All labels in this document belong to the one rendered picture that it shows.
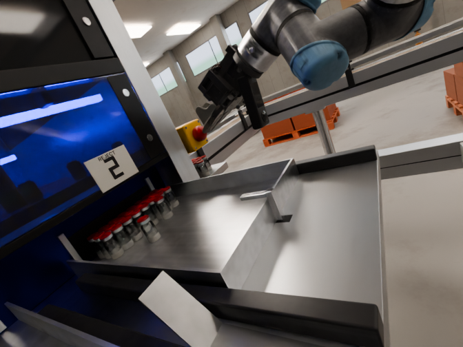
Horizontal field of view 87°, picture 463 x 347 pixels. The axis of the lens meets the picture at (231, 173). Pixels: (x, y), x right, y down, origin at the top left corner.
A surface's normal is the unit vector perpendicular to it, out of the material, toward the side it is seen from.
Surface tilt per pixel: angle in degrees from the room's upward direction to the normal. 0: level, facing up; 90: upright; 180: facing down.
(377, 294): 0
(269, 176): 90
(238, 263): 90
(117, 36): 90
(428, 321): 0
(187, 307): 55
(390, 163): 90
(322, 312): 0
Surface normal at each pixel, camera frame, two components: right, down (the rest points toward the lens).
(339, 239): -0.40, -0.87
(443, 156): -0.44, 0.45
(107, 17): 0.80, -0.18
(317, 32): -0.15, -0.34
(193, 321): 0.43, -0.64
